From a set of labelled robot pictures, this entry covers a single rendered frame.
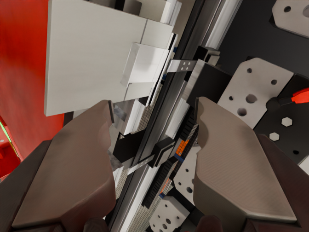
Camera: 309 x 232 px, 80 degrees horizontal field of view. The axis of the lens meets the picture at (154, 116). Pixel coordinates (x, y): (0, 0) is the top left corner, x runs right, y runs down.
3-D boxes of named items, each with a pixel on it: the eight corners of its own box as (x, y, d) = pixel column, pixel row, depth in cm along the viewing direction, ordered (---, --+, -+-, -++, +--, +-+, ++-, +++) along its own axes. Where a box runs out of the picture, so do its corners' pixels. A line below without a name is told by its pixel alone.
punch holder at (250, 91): (246, 52, 31) (363, 103, 24) (255, 55, 38) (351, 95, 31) (205, 123, 39) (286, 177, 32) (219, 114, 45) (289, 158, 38)
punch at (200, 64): (196, 58, 41) (236, 78, 37) (200, 58, 42) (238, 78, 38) (178, 97, 45) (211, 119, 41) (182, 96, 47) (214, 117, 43)
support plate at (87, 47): (48, -11, 22) (52, -9, 22) (170, 25, 42) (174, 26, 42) (43, 113, 31) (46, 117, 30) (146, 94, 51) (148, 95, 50)
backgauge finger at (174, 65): (172, 40, 47) (188, 48, 45) (211, 47, 66) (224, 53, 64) (156, 83, 53) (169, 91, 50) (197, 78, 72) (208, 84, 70)
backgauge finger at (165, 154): (129, 157, 67) (139, 166, 65) (169, 136, 87) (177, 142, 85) (121, 178, 73) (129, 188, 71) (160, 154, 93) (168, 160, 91)
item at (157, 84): (162, 28, 44) (171, 33, 42) (169, 30, 46) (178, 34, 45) (138, 101, 53) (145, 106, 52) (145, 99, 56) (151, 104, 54)
